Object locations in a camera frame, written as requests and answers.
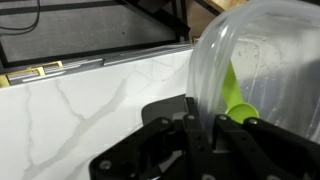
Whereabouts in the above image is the black cable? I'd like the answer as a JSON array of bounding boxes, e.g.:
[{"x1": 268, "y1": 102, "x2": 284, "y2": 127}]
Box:
[{"x1": 0, "y1": 0, "x2": 42, "y2": 36}]

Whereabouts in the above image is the clear plastic container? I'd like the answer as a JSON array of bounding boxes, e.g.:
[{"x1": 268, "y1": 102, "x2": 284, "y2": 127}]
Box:
[{"x1": 187, "y1": 0, "x2": 320, "y2": 143}]

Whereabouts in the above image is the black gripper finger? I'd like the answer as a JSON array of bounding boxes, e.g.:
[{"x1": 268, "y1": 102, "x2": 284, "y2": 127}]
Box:
[{"x1": 184, "y1": 97, "x2": 203, "y2": 132}]

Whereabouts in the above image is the green measuring spoon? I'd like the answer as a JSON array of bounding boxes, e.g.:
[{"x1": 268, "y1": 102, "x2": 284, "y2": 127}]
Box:
[{"x1": 222, "y1": 63, "x2": 260, "y2": 123}]

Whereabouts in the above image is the black framed floor mat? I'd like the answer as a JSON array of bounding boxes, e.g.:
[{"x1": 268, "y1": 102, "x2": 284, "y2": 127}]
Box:
[{"x1": 0, "y1": 0, "x2": 190, "y2": 69}]

